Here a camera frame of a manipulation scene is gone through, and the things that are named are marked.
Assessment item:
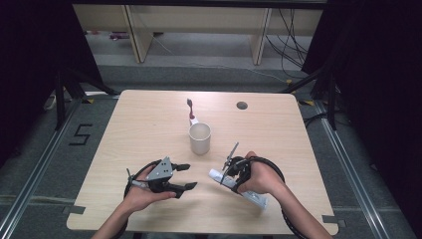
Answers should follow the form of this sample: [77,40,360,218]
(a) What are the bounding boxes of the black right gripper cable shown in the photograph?
[246,155,312,239]

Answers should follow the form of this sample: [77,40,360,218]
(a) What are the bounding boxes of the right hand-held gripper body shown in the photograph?
[222,141,252,187]

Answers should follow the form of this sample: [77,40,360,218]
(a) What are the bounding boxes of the white toothpaste tube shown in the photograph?
[208,168,269,211]

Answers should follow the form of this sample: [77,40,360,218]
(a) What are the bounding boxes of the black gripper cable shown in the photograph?
[112,158,163,239]
[246,155,312,239]

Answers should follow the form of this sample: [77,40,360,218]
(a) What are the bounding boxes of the black floor cable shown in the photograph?
[303,113,328,129]

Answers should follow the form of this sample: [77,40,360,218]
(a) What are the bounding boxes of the thin white floor cable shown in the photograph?
[151,33,290,84]

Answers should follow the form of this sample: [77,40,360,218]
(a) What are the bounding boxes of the dark curtain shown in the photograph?
[301,0,422,237]
[0,0,106,167]

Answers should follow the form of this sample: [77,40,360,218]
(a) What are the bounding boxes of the white cable loop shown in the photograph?
[43,94,58,112]

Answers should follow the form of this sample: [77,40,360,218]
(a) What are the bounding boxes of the pink toothbrush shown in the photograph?
[186,98,196,121]

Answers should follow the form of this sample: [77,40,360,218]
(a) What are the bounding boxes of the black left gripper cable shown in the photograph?
[112,158,163,239]

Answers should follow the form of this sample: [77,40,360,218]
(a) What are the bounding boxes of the bundle of black cables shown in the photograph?
[265,8,311,80]

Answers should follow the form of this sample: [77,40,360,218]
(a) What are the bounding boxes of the aluminium floor rail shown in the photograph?
[0,98,83,239]
[313,99,392,239]

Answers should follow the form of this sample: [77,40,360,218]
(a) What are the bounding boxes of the person's left hand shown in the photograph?
[122,164,177,213]

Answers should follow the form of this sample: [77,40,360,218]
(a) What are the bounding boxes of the grey cable plug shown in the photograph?
[125,167,149,189]

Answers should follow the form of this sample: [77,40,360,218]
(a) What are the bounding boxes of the light wooden desk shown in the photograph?
[74,3,324,66]

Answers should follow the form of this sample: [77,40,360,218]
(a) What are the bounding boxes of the person's right hand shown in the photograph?
[238,150,283,196]

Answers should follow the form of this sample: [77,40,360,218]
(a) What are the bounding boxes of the black metal stand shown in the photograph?
[280,64,340,131]
[54,66,120,131]

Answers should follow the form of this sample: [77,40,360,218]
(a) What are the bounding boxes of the white cup with handle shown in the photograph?
[188,115,212,156]

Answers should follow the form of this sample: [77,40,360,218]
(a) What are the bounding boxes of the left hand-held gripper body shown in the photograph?
[145,156,181,194]

